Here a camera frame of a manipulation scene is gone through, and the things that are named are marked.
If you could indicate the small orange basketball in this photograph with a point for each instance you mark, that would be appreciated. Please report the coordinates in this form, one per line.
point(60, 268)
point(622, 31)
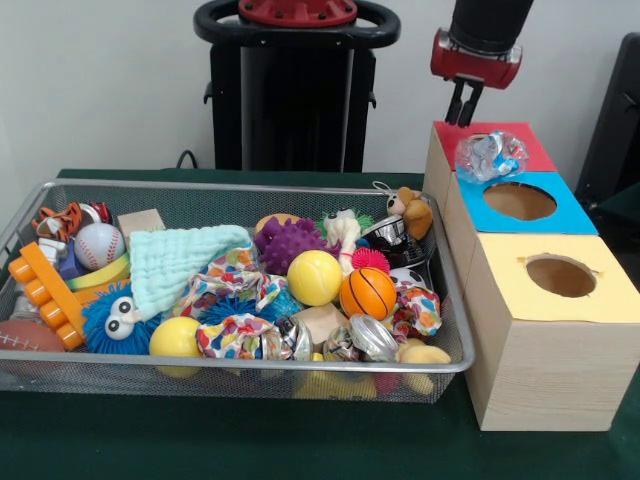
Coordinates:
point(367, 293)

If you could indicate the blue fuzzy toy with eyes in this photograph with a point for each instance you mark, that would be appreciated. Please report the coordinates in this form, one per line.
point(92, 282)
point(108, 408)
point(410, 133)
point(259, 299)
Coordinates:
point(122, 320)

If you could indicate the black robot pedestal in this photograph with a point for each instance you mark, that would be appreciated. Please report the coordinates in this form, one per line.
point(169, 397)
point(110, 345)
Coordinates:
point(290, 110)

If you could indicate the black office chair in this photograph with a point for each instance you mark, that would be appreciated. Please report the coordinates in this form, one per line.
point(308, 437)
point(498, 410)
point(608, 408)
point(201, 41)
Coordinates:
point(615, 130)

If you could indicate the white baseball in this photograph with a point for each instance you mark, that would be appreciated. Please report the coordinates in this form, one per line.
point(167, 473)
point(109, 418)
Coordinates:
point(99, 245)

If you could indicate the colourful polka dot cloth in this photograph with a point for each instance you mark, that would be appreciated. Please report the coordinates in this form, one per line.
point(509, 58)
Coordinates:
point(230, 280)

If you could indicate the plain yellow ball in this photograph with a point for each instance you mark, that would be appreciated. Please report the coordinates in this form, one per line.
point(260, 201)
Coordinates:
point(175, 337)

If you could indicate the dark green table cloth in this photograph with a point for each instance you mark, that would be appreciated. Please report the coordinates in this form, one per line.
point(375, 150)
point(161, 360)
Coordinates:
point(250, 440)

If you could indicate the clear mesh bin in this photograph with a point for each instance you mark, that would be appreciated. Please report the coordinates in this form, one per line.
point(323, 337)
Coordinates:
point(250, 384)

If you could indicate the mint green knitted cloth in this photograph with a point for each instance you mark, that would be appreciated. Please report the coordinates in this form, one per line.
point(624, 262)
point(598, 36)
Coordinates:
point(175, 265)

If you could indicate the orange plastic building block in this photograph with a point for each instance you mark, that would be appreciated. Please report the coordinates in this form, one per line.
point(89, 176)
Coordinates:
point(42, 292)

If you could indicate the small brown football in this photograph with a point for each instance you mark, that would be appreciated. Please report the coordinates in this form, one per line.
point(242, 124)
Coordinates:
point(25, 337)

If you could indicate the wooden box with three holes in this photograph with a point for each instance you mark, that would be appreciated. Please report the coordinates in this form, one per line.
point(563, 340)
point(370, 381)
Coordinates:
point(550, 370)

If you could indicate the purple spiky ball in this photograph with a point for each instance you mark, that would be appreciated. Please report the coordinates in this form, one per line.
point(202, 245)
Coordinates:
point(290, 242)

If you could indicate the yellow tennis ball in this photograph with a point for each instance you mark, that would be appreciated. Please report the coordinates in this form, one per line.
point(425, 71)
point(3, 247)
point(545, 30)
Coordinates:
point(314, 278)

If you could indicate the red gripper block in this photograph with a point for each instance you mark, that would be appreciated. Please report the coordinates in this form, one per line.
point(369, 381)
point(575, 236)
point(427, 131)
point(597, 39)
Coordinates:
point(475, 65)

